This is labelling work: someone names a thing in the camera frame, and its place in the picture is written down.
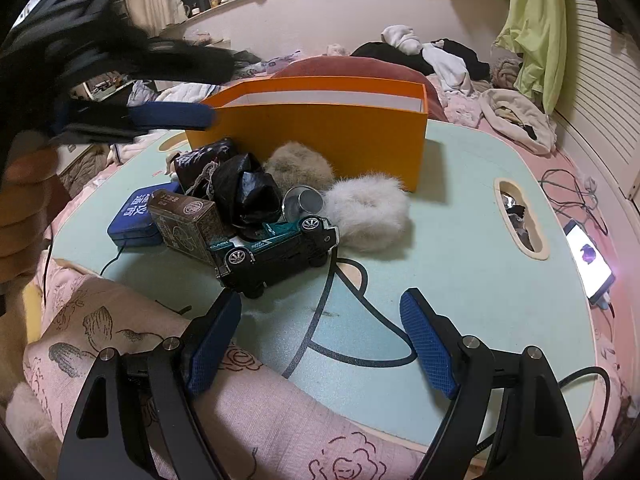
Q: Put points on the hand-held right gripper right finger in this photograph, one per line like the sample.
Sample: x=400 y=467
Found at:
x=430 y=345

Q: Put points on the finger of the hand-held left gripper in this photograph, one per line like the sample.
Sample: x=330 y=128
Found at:
x=190 y=65
x=170 y=116

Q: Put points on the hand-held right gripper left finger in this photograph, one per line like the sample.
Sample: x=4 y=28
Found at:
x=212 y=345

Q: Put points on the dark patterned pouch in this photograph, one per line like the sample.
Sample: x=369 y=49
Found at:
x=200 y=157

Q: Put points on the blue tin case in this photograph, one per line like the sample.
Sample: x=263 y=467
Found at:
x=130 y=220

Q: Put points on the green toy car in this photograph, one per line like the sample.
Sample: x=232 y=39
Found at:
x=280 y=255

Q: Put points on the brown patterned box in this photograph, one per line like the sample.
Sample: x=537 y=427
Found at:
x=187 y=227

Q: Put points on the brown fur scrunchie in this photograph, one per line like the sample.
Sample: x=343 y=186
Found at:
x=300 y=165

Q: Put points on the white fur scrunchie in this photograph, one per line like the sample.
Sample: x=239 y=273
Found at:
x=372 y=217

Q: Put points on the orange cardboard box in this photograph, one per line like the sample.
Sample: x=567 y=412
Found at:
x=325 y=140

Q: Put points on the round metal tin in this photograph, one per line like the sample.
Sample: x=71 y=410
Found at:
x=302 y=202

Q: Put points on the person's left hand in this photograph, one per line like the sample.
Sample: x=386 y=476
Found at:
x=25 y=210

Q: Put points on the white fluffy blanket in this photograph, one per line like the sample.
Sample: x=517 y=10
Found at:
x=190 y=92

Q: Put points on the pink floral quilt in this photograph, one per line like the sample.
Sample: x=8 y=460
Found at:
x=100 y=320

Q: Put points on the lit smartphone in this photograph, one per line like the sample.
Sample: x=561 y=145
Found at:
x=587 y=255

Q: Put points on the black crumpled clothes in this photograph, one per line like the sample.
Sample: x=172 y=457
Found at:
x=375 y=52

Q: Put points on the cream crumpled garment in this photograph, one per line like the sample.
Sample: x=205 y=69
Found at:
x=505 y=105

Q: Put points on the white crumpled clothes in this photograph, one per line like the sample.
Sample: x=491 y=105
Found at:
x=445 y=67

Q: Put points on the tan knit garment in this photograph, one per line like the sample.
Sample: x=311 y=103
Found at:
x=505 y=72

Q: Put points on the white slatted closet door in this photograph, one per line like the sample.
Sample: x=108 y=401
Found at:
x=600 y=85

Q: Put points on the lime green hanging garment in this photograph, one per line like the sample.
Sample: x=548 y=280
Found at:
x=537 y=25

